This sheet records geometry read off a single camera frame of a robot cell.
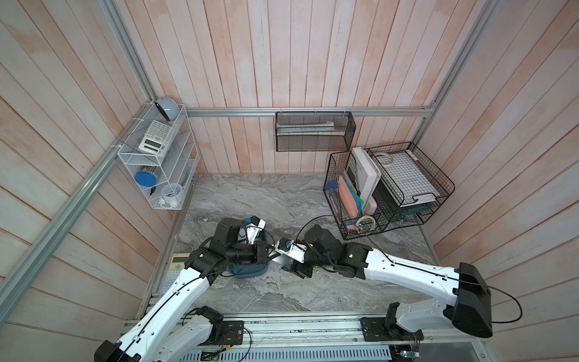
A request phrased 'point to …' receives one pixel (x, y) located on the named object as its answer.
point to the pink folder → (347, 197)
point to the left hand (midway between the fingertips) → (276, 257)
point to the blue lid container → (145, 179)
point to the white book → (367, 174)
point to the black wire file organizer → (354, 194)
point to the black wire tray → (382, 155)
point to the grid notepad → (409, 178)
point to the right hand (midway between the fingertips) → (285, 256)
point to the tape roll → (359, 221)
